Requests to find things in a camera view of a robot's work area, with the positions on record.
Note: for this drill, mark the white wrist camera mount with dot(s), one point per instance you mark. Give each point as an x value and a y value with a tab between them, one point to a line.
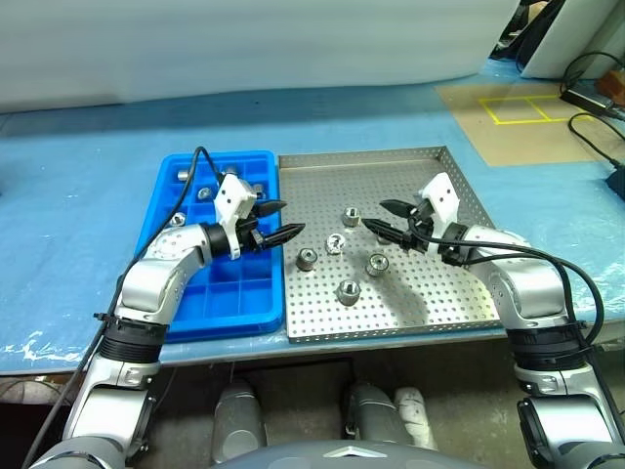
442	195
229	195

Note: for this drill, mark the black power adapter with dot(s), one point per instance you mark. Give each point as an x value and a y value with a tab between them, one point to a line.
586	100

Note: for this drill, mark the brown cardboard sheet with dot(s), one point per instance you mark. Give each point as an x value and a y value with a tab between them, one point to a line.
517	141

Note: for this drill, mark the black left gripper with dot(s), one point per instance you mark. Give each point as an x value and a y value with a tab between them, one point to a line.
248	227

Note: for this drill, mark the white foam board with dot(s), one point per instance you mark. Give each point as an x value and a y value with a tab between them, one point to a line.
571	34

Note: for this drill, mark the perforated metal tray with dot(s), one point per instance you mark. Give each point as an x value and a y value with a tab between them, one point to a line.
415	303

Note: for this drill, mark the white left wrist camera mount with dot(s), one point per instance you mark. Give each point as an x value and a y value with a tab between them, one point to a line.
229	195

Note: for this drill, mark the white rounded cover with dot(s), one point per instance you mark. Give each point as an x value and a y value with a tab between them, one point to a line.
417	415

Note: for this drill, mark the black block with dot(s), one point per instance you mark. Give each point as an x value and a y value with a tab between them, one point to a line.
617	183

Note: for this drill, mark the grey robot torso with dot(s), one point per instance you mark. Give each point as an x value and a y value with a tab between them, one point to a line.
317	459

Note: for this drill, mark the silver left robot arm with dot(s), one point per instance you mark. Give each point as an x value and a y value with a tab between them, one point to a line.
161	273

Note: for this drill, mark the metal nut near top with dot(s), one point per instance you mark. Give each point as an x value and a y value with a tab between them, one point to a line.
350	216

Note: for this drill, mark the blue plastic compartment tray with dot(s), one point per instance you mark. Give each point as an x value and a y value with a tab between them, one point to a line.
244	298

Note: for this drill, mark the brown wooden block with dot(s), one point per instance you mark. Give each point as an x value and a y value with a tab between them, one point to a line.
612	85

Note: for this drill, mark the metal nut right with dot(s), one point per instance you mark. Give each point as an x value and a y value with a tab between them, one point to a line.
377	264

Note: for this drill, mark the metal nut bottom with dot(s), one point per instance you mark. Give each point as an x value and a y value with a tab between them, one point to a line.
347	291

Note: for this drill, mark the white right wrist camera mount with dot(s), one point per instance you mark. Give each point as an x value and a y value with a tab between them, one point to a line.
442	195

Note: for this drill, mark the metal nut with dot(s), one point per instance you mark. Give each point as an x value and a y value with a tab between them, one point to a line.
347	291
350	216
377	264

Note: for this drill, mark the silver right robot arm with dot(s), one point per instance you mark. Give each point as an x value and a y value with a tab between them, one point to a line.
532	288

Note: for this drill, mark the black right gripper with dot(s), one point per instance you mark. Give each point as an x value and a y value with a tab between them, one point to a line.
424	215

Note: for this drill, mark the grey rounded robot leg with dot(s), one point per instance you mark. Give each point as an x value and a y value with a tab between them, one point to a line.
376	415
239	420

